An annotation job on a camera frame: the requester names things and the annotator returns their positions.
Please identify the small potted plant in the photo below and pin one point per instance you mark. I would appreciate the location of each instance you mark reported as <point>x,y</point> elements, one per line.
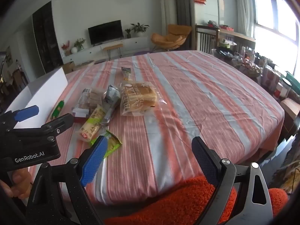
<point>128,32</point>

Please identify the orange fuzzy garment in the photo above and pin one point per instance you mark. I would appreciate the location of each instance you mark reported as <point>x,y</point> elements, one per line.
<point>175,204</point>

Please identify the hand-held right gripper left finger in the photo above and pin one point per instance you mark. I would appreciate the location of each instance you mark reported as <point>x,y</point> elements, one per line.
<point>93,161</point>

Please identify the white sheer curtain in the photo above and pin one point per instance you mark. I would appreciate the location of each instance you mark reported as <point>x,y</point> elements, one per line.
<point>242,7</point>

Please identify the cardboard box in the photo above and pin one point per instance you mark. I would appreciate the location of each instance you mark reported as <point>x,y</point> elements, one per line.
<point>69,67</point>

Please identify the red flower arrangement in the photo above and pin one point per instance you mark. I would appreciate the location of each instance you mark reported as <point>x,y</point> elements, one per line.
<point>65,46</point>

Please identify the long gummy candy packet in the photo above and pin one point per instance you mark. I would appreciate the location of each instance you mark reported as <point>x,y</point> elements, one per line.
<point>126,71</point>

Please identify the white round vase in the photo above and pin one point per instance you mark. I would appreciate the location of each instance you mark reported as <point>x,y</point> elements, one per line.
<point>74,50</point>

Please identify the person's left hand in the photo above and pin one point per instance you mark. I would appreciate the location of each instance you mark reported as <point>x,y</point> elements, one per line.
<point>21,184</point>

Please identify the dark grey curtain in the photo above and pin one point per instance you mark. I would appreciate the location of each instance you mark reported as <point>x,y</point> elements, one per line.
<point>185,4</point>

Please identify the large potted plant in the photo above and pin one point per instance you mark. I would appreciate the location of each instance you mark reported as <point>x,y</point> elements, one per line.
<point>140,28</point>

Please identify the white box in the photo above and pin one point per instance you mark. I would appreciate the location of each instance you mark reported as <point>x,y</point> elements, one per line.
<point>46,86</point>

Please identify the window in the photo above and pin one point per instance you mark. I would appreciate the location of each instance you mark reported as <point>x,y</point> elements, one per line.
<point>274,28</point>

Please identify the black television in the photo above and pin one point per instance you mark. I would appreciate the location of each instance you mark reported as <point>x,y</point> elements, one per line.
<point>105,31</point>

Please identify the yellow snack packet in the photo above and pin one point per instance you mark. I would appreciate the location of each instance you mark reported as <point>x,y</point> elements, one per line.
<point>91,124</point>

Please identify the dark wooden slatted sideboard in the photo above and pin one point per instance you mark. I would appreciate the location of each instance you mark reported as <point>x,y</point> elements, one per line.
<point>211,39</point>

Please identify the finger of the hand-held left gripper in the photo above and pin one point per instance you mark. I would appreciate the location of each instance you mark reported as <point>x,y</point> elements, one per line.
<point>27,113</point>
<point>61,123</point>

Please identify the wooden bench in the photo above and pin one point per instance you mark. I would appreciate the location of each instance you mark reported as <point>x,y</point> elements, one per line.
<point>112,46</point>

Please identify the striped bedsheet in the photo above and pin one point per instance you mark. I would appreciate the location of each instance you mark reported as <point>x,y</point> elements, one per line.
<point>187,98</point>

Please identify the green snack packet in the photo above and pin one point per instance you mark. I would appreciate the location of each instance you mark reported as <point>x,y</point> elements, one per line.
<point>113,144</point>

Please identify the bagged bread loaf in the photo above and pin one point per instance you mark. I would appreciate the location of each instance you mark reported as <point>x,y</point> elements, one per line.
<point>138,97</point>

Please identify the clear bag of brown biscuits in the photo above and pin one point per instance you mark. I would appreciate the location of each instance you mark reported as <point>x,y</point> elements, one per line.
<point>93,97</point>

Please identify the silver snack packet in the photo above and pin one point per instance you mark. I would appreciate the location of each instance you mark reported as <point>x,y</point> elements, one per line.
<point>110,98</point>

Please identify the white standing air conditioner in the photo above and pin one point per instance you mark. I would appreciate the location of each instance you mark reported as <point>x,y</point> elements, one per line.
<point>167,11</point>

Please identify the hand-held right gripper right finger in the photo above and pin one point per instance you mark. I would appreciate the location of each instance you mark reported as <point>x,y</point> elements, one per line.
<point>206,161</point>

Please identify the red snack packet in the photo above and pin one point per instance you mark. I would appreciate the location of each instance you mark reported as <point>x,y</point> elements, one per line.
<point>79,119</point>

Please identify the white television cabinet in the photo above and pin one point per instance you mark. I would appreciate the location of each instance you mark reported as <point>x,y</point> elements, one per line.
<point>136,43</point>

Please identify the green candy tube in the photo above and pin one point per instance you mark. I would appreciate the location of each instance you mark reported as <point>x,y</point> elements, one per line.
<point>58,109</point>

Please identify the clutter of jars and bottles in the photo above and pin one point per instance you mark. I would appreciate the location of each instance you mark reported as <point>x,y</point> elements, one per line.
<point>253,63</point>

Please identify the orange lounge chair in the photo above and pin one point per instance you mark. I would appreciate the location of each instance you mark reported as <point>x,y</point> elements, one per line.
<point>168,37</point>

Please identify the leafy plant in pot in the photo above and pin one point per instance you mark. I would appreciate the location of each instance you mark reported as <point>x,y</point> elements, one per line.
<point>79,43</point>

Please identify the black glass cabinet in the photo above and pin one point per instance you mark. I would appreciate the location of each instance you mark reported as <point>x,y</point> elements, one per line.
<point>46,35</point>

